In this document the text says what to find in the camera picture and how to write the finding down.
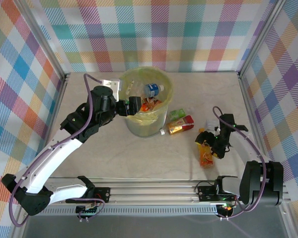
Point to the yellow orange juice bottle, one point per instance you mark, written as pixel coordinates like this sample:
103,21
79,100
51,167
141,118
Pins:
206,158

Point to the crushed brown tea bottle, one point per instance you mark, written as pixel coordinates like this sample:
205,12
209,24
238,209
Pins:
155,102

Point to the clear bottle blue label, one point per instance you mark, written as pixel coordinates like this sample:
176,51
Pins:
152,89

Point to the red gold label bottle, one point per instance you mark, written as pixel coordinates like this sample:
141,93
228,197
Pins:
180,125

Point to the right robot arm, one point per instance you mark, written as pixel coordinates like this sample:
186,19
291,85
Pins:
260,183

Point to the yellow plastic bin liner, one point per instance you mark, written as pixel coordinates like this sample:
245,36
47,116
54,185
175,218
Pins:
141,117

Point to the silver mesh waste bin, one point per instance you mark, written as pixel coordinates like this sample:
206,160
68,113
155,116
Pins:
144,127

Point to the clear bottle green label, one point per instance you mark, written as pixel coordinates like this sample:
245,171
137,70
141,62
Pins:
176,114

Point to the slotted aluminium strip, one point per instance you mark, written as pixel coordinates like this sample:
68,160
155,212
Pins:
139,211

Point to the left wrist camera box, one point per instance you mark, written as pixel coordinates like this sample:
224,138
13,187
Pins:
111,85

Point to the aluminium side rail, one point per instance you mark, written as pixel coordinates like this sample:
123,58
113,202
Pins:
57,106
250,109

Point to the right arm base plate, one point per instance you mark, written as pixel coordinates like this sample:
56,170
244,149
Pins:
206,193

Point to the aluminium mounting rail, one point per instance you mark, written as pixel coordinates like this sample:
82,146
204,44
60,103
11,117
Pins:
151,192

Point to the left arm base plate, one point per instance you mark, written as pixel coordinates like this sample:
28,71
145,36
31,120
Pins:
104,194

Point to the aluminium corner post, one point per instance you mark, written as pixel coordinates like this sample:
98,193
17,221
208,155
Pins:
263,34
42,37

